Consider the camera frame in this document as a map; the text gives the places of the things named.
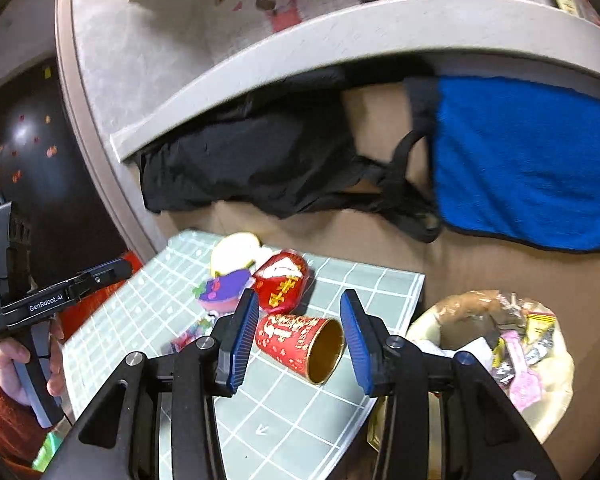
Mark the person left hand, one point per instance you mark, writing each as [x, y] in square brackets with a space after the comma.
[12, 352]

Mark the trash bin with yellow bag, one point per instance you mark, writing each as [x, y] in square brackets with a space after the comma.
[464, 384]

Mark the purple eggplant sponge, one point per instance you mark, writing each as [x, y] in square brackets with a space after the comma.
[222, 294]

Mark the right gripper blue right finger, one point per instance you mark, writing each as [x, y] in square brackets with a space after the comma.
[365, 336]

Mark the red snack packet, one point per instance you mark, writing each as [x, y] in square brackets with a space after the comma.
[280, 282]

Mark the yellow scouring pad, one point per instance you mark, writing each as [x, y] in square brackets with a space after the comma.
[234, 252]

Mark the pink cartoon tissue pack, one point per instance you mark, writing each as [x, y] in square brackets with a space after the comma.
[202, 327]

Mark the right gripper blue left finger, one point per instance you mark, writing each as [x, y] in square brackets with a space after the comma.
[235, 343]

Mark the black refrigerator door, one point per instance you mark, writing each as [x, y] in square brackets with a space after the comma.
[42, 170]

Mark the white kitchen countertop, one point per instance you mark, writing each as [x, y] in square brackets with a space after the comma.
[146, 68]

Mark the green grid table mat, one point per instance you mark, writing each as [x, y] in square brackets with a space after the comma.
[278, 425]

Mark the black hanging cloth bag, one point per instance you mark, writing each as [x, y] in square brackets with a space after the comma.
[287, 148]

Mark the red paper cup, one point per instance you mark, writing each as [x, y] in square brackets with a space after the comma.
[308, 346]

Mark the blue hanging towel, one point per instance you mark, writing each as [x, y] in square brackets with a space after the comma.
[518, 160]

